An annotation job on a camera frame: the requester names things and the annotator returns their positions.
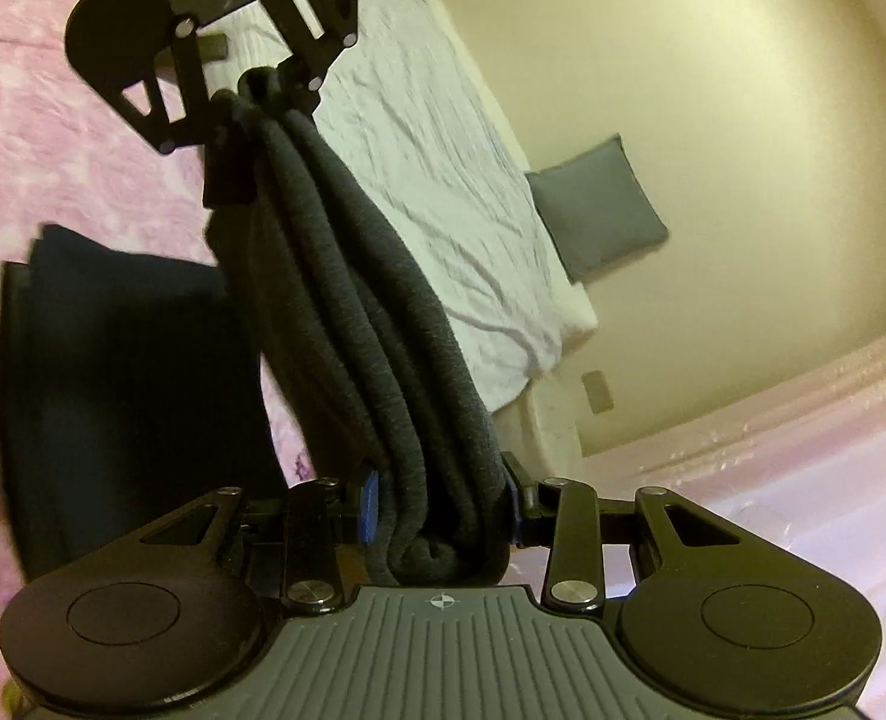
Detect black fleece pants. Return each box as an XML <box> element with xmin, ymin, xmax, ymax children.
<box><xmin>203</xmin><ymin>68</ymin><xmax>514</xmax><ymax>587</ymax></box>

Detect pink curtain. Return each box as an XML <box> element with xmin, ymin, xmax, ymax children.
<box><xmin>576</xmin><ymin>328</ymin><xmax>886</xmax><ymax>720</ymax></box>

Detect stack of folded dark clothes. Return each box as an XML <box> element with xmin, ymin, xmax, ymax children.
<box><xmin>0</xmin><ymin>245</ymin><xmax>285</xmax><ymax>580</ymax></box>

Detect grey pillow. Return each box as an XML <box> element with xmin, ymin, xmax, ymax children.
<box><xmin>526</xmin><ymin>133</ymin><xmax>669</xmax><ymax>283</ymax></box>

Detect beige wall socket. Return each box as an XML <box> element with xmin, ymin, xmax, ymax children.
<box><xmin>582</xmin><ymin>371</ymin><xmax>614</xmax><ymax>415</ymax></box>

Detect pink rose blanket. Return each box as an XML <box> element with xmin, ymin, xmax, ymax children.
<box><xmin>0</xmin><ymin>0</ymin><xmax>212</xmax><ymax>718</ymax></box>

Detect grey striped duvet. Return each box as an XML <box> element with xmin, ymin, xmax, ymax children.
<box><xmin>194</xmin><ymin>0</ymin><xmax>603</xmax><ymax>418</ymax></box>

